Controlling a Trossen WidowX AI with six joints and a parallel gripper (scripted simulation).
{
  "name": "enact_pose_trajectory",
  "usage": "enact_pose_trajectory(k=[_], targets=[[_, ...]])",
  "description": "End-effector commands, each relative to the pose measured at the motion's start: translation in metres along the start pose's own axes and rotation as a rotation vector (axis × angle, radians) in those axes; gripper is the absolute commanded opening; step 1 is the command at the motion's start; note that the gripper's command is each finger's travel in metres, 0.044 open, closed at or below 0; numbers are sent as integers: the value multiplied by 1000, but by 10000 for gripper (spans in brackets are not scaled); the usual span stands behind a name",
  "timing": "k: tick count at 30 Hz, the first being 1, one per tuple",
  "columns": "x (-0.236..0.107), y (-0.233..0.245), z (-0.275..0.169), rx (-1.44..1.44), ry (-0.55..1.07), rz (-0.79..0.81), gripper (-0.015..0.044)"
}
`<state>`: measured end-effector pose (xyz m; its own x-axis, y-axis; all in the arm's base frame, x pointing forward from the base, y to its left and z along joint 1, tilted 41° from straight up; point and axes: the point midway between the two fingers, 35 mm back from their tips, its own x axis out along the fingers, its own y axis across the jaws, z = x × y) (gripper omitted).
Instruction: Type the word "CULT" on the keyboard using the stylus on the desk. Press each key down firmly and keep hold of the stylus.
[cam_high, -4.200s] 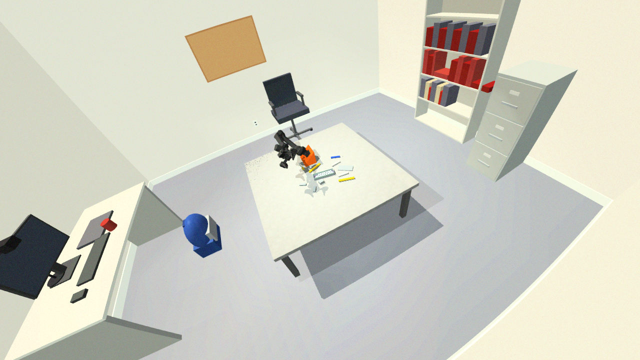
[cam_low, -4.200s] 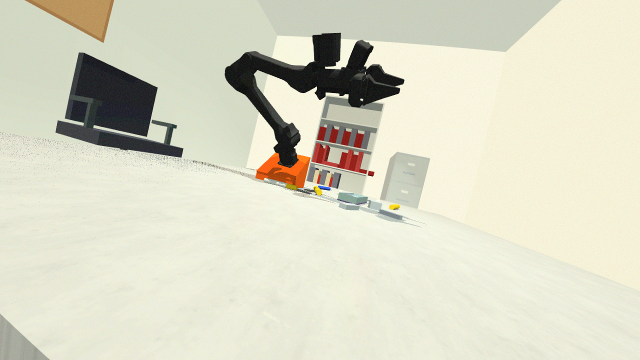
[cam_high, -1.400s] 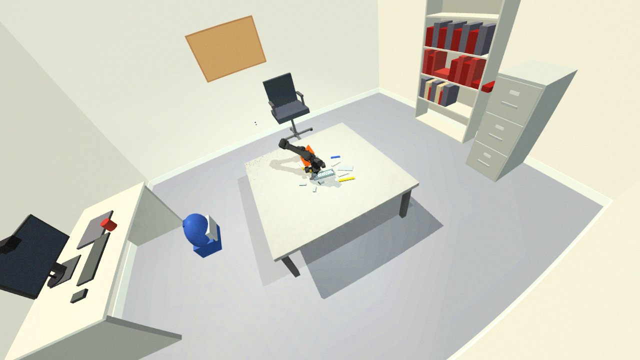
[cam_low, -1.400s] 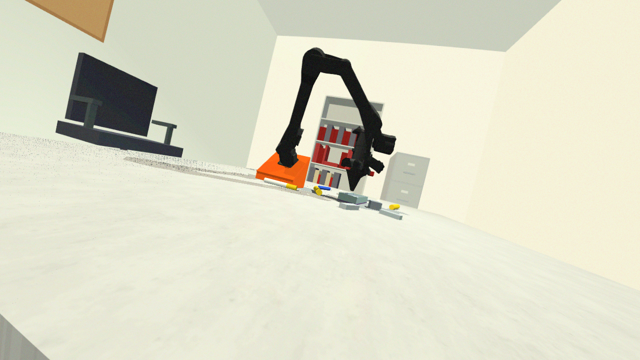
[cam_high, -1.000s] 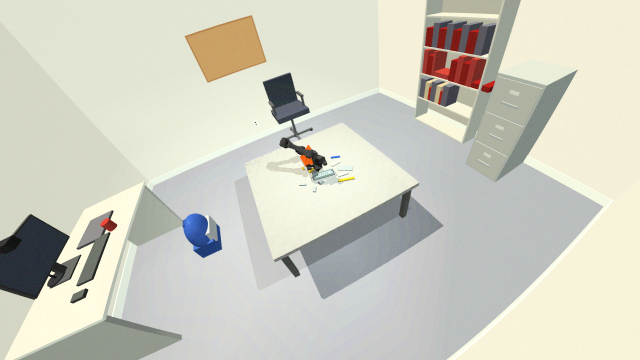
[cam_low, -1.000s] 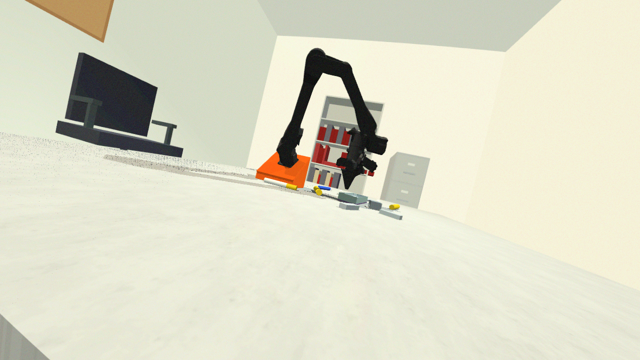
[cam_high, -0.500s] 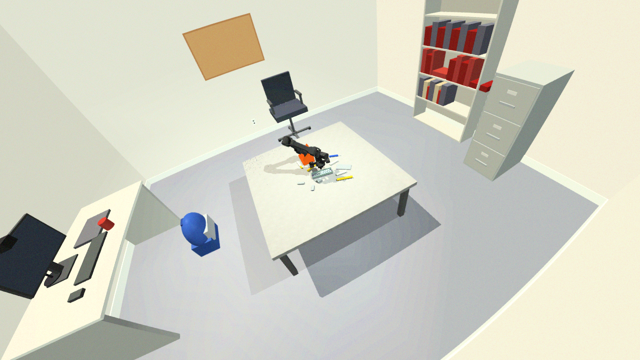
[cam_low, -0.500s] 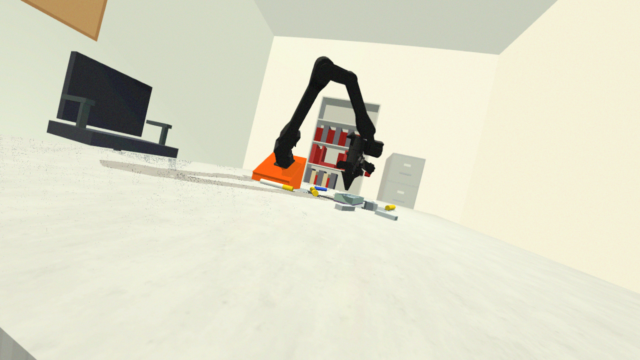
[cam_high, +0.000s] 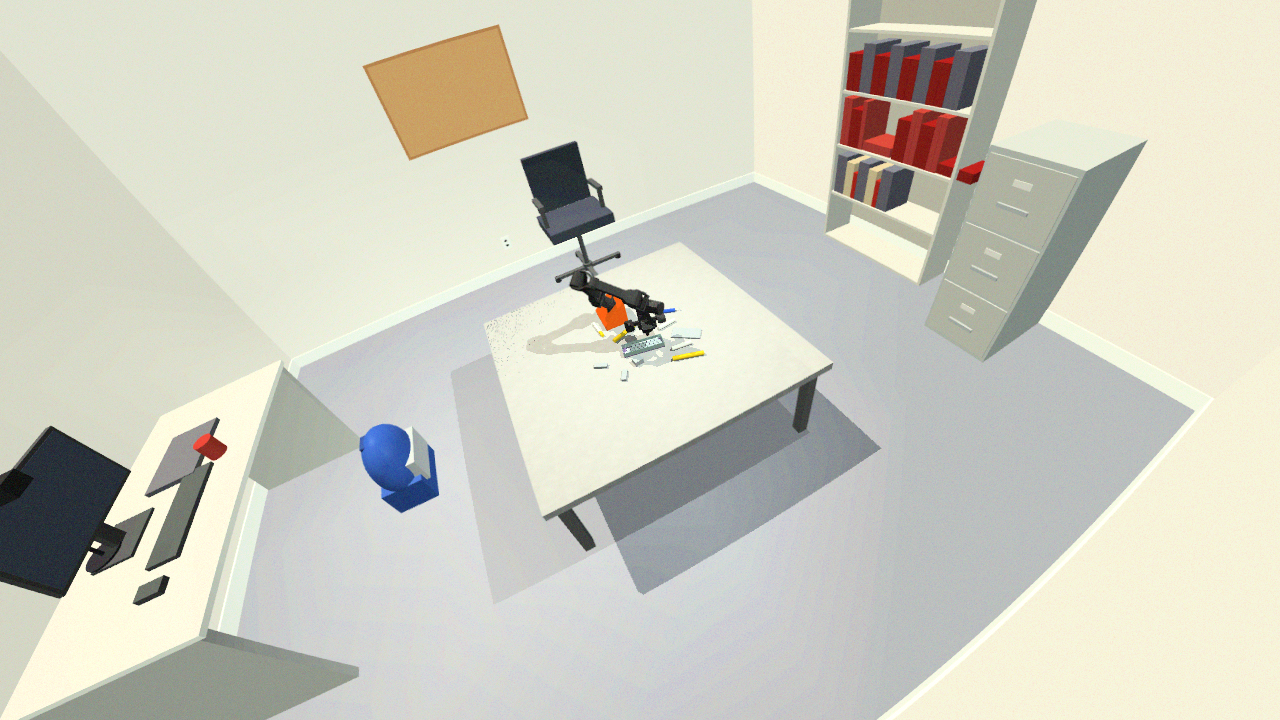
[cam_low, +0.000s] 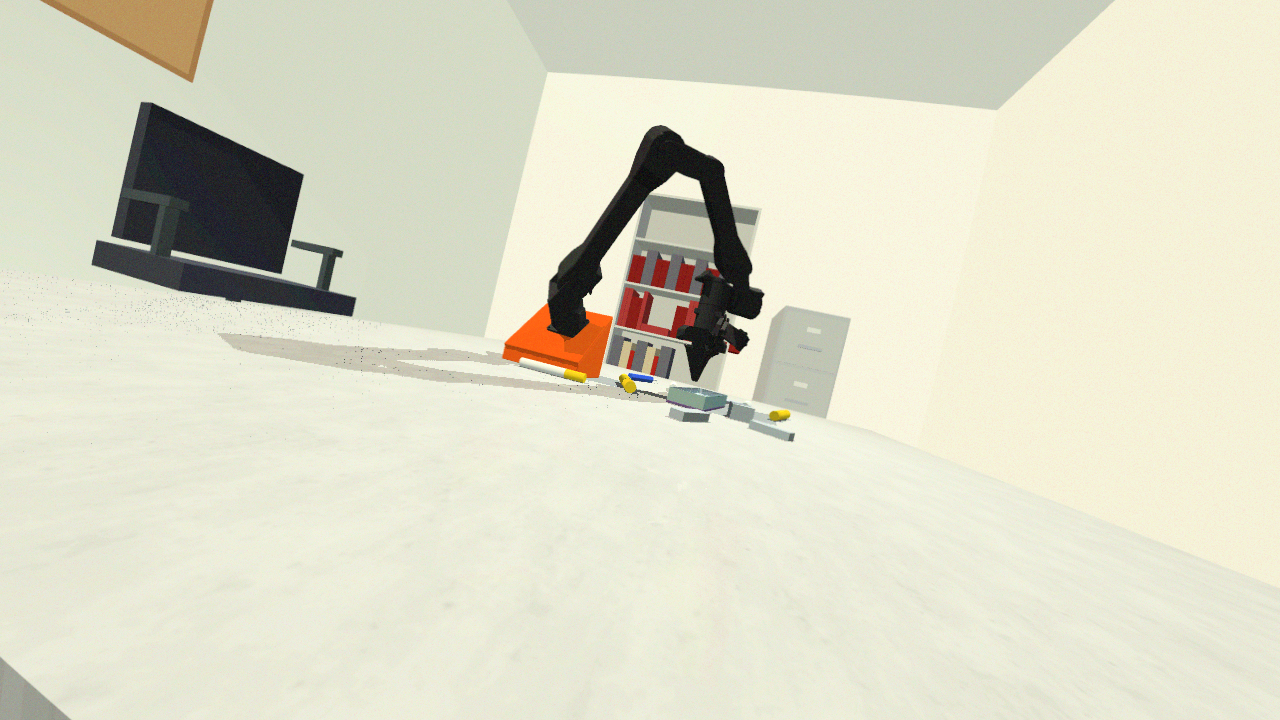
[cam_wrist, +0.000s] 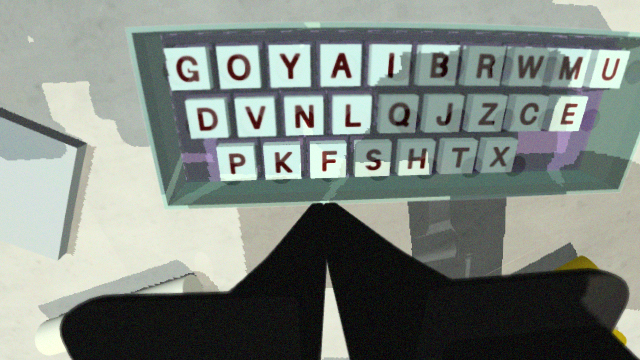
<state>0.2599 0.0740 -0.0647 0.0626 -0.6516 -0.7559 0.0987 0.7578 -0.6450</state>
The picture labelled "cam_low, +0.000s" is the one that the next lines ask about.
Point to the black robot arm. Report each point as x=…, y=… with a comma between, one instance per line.
x=662, y=153

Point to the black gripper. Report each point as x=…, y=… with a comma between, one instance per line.
x=704, y=345

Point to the grey letter keyboard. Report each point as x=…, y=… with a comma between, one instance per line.
x=696, y=398

